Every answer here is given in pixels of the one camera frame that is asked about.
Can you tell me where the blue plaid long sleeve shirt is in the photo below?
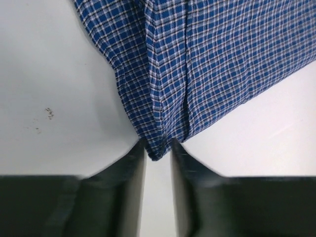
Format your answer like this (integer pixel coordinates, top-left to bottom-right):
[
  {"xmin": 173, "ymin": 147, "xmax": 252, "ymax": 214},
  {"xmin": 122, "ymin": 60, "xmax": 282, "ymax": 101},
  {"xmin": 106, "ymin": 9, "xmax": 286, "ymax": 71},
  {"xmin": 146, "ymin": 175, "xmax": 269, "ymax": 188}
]
[{"xmin": 74, "ymin": 0, "xmax": 316, "ymax": 161}]

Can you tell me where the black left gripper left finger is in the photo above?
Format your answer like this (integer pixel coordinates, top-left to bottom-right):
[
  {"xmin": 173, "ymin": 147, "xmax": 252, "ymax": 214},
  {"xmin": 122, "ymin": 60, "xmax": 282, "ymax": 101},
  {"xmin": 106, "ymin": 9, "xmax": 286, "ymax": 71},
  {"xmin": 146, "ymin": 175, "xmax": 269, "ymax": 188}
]
[{"xmin": 0, "ymin": 140, "xmax": 146, "ymax": 237}]

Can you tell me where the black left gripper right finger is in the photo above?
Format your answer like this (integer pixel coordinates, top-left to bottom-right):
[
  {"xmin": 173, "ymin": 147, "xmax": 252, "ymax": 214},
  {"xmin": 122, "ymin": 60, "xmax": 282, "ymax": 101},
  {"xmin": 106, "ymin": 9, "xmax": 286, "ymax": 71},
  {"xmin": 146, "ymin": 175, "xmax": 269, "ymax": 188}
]
[{"xmin": 171, "ymin": 139, "xmax": 316, "ymax": 237}]

